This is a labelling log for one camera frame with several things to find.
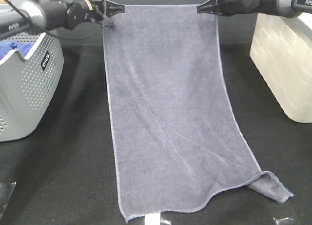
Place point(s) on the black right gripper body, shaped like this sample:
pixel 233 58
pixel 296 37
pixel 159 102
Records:
pixel 234 7

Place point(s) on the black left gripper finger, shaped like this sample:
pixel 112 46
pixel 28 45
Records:
pixel 112 8
pixel 104 22

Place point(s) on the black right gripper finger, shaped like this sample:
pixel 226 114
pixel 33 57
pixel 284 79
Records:
pixel 209 7

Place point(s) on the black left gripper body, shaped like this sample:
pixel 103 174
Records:
pixel 80 11

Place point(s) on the dark grey towel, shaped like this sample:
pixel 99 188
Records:
pixel 175 138

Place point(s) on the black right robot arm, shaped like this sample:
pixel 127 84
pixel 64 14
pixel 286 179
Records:
pixel 284 8

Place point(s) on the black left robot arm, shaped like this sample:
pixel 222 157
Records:
pixel 37 16

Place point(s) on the blue towel in basket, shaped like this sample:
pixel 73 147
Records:
pixel 7 46

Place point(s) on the cream plastic storage bin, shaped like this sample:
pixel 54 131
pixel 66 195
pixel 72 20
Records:
pixel 282 52

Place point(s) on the grey perforated laundry basket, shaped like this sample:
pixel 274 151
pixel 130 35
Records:
pixel 27 84

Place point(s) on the black felt table mat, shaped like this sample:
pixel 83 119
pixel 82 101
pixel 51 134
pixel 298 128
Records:
pixel 65 170

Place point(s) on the left clear tape strip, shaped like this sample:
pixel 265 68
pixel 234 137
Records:
pixel 6 191

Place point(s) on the clear tape strip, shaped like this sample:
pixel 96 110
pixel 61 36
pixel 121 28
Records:
pixel 155 219
pixel 284 221
pixel 6 191

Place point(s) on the centre clear tape strip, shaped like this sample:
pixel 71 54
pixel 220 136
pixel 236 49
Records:
pixel 155 219

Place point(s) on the right clear tape strip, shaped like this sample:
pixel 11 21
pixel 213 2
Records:
pixel 284 221

